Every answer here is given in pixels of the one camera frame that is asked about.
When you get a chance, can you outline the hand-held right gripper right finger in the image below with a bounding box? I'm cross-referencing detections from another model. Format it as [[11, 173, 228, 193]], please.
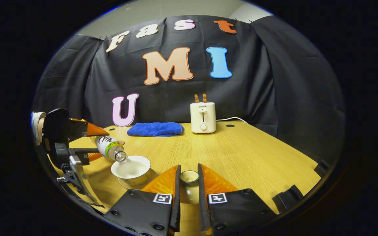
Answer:
[[198, 163, 278, 236]]

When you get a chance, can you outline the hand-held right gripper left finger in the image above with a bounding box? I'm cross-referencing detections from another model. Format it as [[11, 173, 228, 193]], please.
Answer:
[[103, 165, 181, 236]]

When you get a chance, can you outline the clear water bottle orange drink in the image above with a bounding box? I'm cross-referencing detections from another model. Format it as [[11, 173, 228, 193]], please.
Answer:
[[90, 135, 128, 163]]

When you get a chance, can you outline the white teacup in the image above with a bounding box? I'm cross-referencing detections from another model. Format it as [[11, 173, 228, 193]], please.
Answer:
[[111, 155, 151, 186]]

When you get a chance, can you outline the blue towel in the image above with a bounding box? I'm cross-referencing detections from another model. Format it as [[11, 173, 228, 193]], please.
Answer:
[[127, 122, 185, 137]]

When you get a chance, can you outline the white toaster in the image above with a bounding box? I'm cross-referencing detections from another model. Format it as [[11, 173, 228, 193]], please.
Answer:
[[190, 102, 216, 134]]

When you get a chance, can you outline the black clamp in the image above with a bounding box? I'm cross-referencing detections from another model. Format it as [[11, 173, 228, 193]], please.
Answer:
[[314, 160, 329, 178], [272, 185, 304, 214]]

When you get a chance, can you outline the black backdrop cloth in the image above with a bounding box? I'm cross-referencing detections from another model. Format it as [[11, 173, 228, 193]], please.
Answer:
[[31, 15, 346, 164]]

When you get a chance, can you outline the white power cable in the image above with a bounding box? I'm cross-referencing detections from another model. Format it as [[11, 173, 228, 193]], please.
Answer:
[[216, 117, 248, 124]]

